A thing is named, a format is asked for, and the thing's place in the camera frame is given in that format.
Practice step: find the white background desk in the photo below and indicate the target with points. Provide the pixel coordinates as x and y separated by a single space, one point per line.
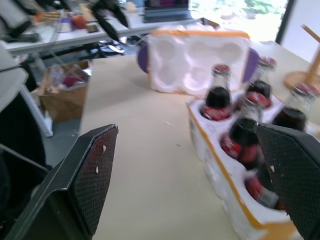
75 37

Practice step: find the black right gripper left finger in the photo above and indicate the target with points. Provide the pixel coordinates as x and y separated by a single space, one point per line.
75 190

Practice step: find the purple disc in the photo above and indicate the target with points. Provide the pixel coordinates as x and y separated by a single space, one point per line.
250 66
143 60

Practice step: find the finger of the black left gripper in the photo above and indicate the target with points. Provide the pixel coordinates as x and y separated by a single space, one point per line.
121 16
105 23

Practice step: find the white foam crate orange tape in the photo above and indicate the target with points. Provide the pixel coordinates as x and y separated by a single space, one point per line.
212 160

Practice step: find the brown cardboard box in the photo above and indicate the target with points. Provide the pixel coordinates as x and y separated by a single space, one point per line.
65 102

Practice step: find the white foam lid orange tape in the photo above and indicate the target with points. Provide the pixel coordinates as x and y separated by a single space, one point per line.
175 62

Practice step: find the red round object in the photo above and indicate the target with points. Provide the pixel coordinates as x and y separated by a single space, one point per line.
79 22

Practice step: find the grey laptop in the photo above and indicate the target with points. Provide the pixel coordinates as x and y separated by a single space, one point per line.
165 15

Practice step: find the small purple box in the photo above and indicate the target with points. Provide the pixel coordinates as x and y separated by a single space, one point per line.
64 25

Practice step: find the glass cola bottle red cap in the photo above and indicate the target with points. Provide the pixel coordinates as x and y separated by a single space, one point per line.
217 97
257 187
290 117
261 87
240 140

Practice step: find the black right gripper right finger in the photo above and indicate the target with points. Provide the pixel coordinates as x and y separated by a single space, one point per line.
297 175

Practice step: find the wooden peg stand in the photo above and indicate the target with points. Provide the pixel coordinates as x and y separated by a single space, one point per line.
297 78

